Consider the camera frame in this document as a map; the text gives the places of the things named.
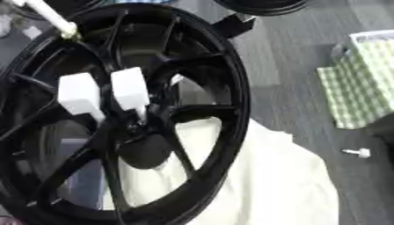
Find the black spoked wheel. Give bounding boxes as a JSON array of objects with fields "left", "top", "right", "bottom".
[{"left": 0, "top": 3, "right": 254, "bottom": 225}]

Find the green checked covered table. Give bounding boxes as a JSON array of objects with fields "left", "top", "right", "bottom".
[{"left": 315, "top": 29, "right": 394, "bottom": 130}]

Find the small white pin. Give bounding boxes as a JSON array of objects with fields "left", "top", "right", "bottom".
[{"left": 341, "top": 148, "right": 373, "bottom": 159}]

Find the black stand block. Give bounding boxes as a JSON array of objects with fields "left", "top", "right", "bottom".
[{"left": 210, "top": 12, "right": 258, "bottom": 40}]

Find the white box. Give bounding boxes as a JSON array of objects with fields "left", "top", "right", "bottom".
[{"left": 349, "top": 29, "right": 394, "bottom": 46}]

